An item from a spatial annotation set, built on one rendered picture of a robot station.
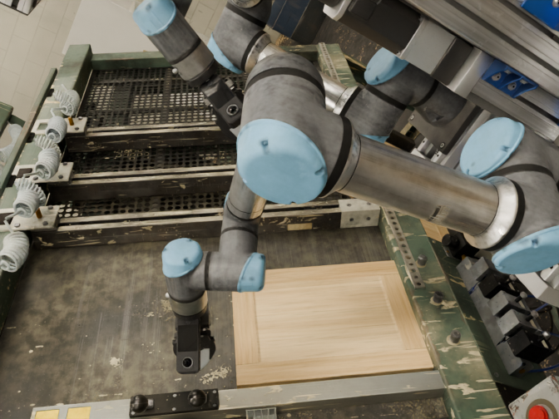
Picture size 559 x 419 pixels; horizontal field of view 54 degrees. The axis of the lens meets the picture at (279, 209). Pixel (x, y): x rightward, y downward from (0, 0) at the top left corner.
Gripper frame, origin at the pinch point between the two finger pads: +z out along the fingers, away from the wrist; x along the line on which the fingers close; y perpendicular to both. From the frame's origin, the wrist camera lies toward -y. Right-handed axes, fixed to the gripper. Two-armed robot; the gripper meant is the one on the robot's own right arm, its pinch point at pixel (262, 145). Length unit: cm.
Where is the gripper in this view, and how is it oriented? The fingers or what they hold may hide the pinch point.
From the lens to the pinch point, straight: 115.0
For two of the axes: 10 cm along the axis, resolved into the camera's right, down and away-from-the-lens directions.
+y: -3.2, -4.3, 8.5
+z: 5.5, 6.4, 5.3
